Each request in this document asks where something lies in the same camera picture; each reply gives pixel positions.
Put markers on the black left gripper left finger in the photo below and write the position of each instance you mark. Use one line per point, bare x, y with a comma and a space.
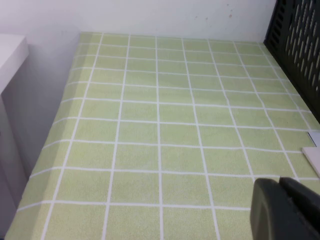
267, 215

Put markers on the white cabinet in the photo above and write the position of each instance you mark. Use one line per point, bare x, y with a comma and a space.
12, 62

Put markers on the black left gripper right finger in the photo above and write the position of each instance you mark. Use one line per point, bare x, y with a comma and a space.
300, 195

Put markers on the black plastic book holder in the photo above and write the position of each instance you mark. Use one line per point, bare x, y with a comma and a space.
288, 15

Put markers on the white orange book underneath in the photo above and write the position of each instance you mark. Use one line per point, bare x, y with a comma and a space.
313, 160

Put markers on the green checked tablecloth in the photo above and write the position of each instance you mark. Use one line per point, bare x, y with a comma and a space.
150, 125

